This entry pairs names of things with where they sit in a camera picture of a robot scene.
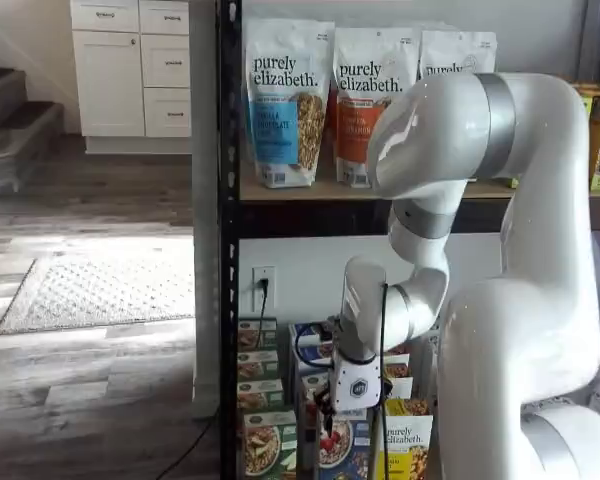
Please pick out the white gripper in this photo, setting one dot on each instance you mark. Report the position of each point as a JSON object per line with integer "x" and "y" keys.
{"x": 357, "y": 387}

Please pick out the tan wooden shelf board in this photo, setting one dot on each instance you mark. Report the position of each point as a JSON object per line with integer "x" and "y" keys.
{"x": 305, "y": 194}

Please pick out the grey patterned rug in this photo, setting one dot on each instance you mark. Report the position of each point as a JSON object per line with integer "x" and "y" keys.
{"x": 105, "y": 295}

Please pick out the black metal shelf rack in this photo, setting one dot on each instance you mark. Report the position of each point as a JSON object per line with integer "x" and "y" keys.
{"x": 228, "y": 150}

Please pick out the blue and white oatmeal box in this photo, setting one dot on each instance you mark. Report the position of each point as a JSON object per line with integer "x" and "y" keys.
{"x": 312, "y": 395}
{"x": 311, "y": 357}
{"x": 305, "y": 334}
{"x": 345, "y": 450}

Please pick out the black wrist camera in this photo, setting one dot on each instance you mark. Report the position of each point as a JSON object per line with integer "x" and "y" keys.
{"x": 330, "y": 330}

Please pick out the orange label granola bag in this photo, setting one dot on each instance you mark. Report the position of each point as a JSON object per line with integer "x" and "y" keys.
{"x": 365, "y": 60}

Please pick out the white kitchen cabinet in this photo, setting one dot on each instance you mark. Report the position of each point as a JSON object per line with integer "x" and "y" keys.
{"x": 110, "y": 85}

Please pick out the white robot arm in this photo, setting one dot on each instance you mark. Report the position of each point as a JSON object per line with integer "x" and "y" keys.
{"x": 530, "y": 325}

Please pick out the red label granola bag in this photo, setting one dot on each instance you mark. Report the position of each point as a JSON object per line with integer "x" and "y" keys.
{"x": 455, "y": 50}

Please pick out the green oatmeal box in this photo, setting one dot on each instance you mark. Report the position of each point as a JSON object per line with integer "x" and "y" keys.
{"x": 257, "y": 365}
{"x": 260, "y": 395}
{"x": 255, "y": 334}
{"x": 267, "y": 445}

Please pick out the white wall outlet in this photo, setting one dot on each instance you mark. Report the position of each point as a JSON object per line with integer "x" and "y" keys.
{"x": 271, "y": 300}

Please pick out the blue label granola bag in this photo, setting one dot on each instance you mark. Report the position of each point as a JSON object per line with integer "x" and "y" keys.
{"x": 280, "y": 75}

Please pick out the wooden staircase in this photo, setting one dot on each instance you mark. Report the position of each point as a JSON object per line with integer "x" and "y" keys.
{"x": 10, "y": 125}

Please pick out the yellow and white granola box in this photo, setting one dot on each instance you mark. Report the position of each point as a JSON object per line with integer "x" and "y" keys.
{"x": 405, "y": 440}
{"x": 399, "y": 382}
{"x": 397, "y": 359}

